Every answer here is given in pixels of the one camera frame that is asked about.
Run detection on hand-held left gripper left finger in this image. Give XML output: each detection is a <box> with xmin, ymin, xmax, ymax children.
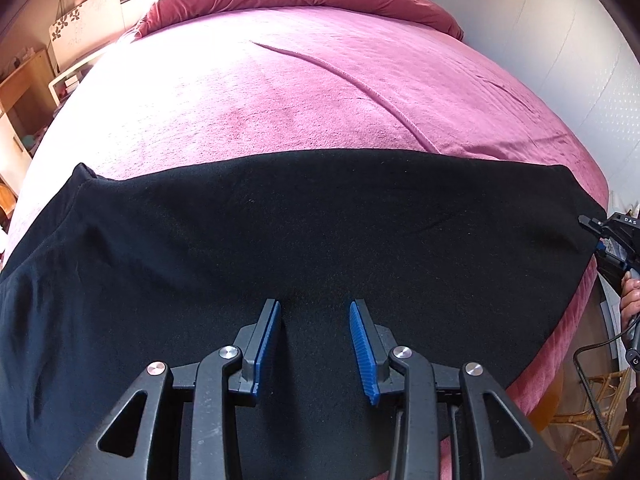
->
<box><xmin>60</xmin><ymin>298</ymin><xmax>283</xmax><ymax>480</ymax></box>

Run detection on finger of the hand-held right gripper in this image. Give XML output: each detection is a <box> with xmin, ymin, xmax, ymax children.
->
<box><xmin>578</xmin><ymin>214</ymin><xmax>608</xmax><ymax>236</ymax></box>
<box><xmin>594</xmin><ymin>240</ymin><xmax>626</xmax><ymax>268</ymax></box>

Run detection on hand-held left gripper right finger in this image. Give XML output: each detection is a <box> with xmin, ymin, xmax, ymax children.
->
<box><xmin>348</xmin><ymin>299</ymin><xmax>568</xmax><ymax>480</ymax></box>

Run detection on black pants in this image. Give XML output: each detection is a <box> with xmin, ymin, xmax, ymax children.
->
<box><xmin>0</xmin><ymin>149</ymin><xmax>606</xmax><ymax>480</ymax></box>

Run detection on person's right hand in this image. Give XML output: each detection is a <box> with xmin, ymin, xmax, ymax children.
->
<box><xmin>620</xmin><ymin>277</ymin><xmax>640</xmax><ymax>330</ymax></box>

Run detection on rattan chair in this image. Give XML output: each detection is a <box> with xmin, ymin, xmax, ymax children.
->
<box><xmin>549</xmin><ymin>364</ymin><xmax>637</xmax><ymax>462</ymax></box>

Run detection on bed with pink sheet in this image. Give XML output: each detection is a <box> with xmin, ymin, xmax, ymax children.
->
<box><xmin>0</xmin><ymin>4</ymin><xmax>613</xmax><ymax>433</ymax></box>

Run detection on wooden desk with white drawer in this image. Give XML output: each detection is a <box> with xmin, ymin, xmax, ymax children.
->
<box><xmin>0</xmin><ymin>49</ymin><xmax>57</xmax><ymax>188</ymax></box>

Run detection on white floral panel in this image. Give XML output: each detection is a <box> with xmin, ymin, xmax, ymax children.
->
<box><xmin>49</xmin><ymin>0</ymin><xmax>124</xmax><ymax>75</ymax></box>

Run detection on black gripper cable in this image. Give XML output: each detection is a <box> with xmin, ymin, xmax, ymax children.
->
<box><xmin>572</xmin><ymin>310</ymin><xmax>640</xmax><ymax>467</ymax></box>

